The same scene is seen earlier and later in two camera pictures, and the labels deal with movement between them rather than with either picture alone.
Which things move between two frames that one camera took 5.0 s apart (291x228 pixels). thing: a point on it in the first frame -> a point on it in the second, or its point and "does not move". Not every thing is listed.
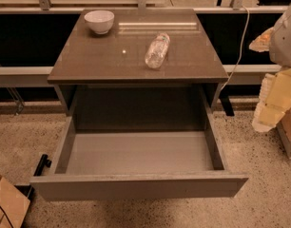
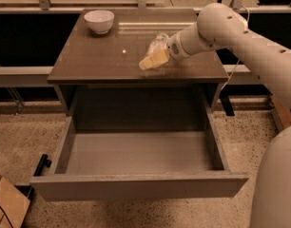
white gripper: [285, 42] -> [175, 48]
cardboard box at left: [10, 205] does not move
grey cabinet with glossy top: [103, 79] does not move
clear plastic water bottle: [157, 51] does not move
